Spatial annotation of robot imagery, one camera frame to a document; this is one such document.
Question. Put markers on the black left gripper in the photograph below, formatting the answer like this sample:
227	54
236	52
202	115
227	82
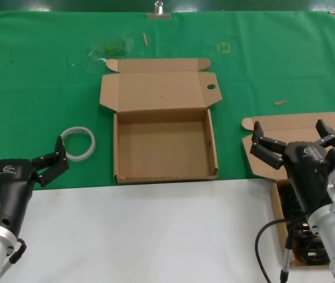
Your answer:
14	188

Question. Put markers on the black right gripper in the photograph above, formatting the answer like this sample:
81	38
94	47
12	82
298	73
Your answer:
308	171

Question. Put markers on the open brown cardboard box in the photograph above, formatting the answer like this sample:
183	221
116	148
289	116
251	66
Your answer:
288	123

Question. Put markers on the cardboard box with holed flap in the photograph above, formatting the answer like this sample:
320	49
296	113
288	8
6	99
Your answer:
161	147

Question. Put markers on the small wood chip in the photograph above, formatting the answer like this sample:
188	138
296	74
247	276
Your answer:
280	103

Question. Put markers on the clear tape roll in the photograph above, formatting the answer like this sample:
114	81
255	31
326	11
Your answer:
92	144

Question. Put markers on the green table cloth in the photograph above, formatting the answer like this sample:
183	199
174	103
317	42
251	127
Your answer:
37	73

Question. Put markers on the clear plastic film scrap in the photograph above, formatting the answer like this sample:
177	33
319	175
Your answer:
111	48

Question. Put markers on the thin wooden stick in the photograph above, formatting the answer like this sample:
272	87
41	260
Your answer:
145	39

